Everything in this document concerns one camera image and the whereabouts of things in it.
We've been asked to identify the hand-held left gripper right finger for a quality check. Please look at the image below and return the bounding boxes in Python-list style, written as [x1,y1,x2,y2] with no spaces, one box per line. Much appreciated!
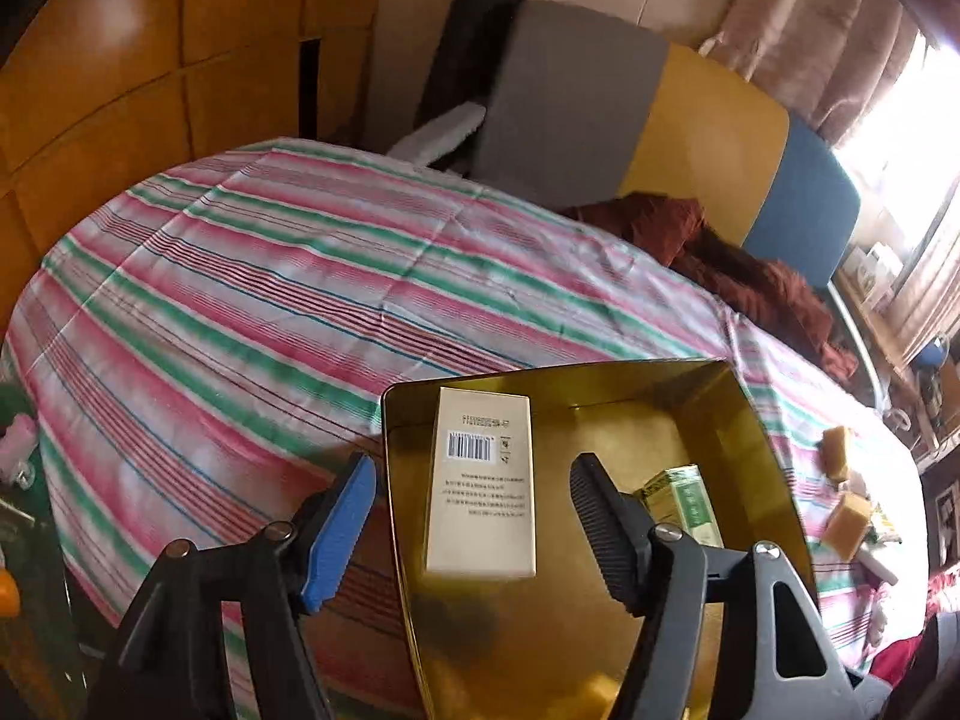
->
[568,452,875,720]

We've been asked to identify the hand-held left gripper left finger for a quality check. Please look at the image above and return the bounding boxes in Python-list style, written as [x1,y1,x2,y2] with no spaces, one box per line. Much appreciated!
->
[90,452,378,720]

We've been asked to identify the gold metal tin box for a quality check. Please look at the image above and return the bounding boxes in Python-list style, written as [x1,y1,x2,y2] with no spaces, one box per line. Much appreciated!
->
[380,358,818,720]

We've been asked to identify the yellow sponge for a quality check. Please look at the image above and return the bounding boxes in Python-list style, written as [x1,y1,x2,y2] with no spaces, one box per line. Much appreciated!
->
[819,491,872,562]
[821,425,856,482]

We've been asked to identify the green cardboard box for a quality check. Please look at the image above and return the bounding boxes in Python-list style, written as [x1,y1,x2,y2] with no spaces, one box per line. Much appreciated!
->
[634,465,725,548]

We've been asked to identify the beige cardboard box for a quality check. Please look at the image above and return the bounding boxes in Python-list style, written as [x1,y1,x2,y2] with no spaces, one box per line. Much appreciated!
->
[425,386,538,580]

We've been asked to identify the striped bed sheet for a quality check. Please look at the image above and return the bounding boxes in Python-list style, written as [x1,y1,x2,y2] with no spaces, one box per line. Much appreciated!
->
[0,136,931,720]

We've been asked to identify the red-brown cloth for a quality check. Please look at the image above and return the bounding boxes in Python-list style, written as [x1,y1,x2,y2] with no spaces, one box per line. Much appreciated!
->
[559,193,860,383]

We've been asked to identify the red blanket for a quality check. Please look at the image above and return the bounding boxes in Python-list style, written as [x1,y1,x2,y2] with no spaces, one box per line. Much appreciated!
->
[870,634,942,687]

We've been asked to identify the pink object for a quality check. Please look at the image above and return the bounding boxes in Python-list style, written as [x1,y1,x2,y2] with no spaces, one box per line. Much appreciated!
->
[0,412,37,481]

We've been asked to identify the wooden desk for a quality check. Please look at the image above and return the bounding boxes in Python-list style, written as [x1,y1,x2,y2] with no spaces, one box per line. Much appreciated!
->
[832,240,938,428]

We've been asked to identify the white carton box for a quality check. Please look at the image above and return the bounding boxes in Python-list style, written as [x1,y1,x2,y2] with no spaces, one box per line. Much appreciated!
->
[844,242,905,301]

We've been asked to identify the beige patterned curtain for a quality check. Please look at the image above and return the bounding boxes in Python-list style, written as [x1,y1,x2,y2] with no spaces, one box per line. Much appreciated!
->
[892,187,960,365]
[701,0,927,147]

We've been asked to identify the white fuzzy cloth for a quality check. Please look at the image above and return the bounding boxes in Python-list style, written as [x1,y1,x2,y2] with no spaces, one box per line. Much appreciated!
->
[390,101,488,166]

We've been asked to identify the grey yellow blue sofa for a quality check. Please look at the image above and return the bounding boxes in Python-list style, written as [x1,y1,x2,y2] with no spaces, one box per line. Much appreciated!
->
[431,0,893,413]

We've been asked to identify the black rolled mat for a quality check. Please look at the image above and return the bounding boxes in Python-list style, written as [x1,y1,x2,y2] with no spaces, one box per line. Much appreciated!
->
[415,0,532,170]

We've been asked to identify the wooden wardrobe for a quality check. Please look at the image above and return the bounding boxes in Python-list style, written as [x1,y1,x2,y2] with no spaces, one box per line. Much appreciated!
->
[0,0,387,331]

